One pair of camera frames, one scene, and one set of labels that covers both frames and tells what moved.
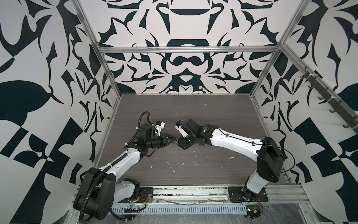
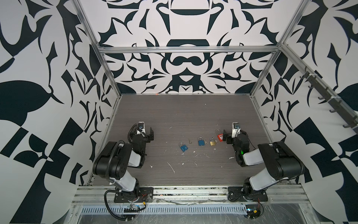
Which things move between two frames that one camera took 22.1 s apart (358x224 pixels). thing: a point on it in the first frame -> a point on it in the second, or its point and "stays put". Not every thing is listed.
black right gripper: x=182 y=145 -> x=229 y=136
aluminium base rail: x=259 y=194 stays put
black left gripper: x=164 y=141 -> x=149 y=137
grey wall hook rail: x=336 y=102 stays put
